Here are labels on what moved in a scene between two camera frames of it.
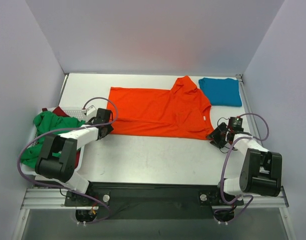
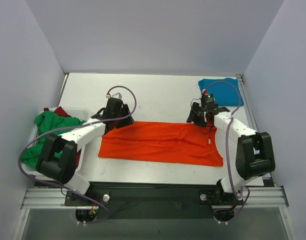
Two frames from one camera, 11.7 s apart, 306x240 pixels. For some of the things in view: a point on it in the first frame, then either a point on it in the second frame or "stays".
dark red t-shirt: [58, 111] stays
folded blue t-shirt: [222, 92] stays
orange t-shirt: [179, 112] to [167, 143]
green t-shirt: [43, 122] stays
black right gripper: [218, 135] to [197, 117]
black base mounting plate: [152, 201] stays
